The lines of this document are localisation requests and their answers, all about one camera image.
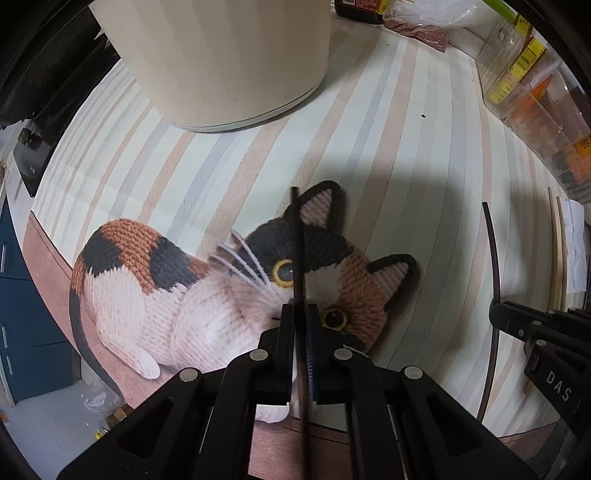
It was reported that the yellow capped dark sauce bottle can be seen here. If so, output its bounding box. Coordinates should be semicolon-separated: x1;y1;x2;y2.
333;0;386;26

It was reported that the orange and white seasoning packet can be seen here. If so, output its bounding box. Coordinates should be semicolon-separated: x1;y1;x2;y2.
508;69;591;153

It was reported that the clear plastic organizer box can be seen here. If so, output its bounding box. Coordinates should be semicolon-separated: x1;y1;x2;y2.
475;18;591;204

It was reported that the printed tip wooden chopstick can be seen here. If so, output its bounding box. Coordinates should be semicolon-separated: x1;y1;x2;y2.
523;187;562;396
556;196;570;311

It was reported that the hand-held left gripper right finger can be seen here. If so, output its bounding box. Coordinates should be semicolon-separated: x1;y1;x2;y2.
303;302;532;480

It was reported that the white paper sheet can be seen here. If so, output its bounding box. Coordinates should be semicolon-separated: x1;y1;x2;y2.
563;198;591;294

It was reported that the crumpled clear plastic bag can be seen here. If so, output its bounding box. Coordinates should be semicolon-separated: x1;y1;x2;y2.
81;383;127;416

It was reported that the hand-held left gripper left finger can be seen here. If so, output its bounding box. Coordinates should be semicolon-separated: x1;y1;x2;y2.
56;302;296;480

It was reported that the bag of pink dried food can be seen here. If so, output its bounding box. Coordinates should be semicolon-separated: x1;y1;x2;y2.
381;0;481;54

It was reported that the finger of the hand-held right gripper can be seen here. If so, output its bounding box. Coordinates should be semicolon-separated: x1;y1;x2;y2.
488;306;556;346
502;300;591;325

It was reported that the beige cylindrical utensil holder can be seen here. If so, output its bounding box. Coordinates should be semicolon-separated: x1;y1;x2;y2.
90;0;332;134

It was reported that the blue cabinet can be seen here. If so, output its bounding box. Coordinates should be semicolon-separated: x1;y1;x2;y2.
0;194;77;409

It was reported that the green tube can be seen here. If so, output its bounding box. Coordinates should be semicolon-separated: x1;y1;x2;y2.
482;0;520;21

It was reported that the yellow seasoning box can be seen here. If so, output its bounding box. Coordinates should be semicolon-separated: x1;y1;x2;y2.
487;37;548;107

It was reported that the cat printed striped table mat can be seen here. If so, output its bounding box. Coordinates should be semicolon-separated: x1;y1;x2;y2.
21;0;591;480

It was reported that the black chopstick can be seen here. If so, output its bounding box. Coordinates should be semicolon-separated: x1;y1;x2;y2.
290;186;311;480
475;201;503;422

